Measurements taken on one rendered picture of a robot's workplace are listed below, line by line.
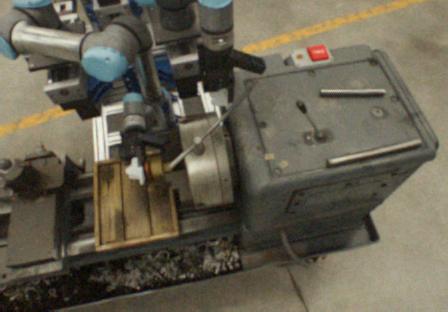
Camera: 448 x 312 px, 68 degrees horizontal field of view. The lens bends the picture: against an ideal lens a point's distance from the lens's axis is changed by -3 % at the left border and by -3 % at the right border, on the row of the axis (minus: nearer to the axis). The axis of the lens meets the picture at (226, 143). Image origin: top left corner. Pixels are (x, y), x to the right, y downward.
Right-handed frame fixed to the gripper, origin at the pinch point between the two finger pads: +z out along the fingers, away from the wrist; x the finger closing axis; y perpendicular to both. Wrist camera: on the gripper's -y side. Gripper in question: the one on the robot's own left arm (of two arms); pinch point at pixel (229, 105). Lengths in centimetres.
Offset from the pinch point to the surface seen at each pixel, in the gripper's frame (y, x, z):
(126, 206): 41, -4, 46
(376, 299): -75, 27, 140
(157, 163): 24.3, -1.9, 22.0
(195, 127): 10.3, -3.5, 10.1
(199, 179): 11.8, 10.5, 17.5
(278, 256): -17, 12, 83
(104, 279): 61, 7, 84
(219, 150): 4.6, 5.2, 12.3
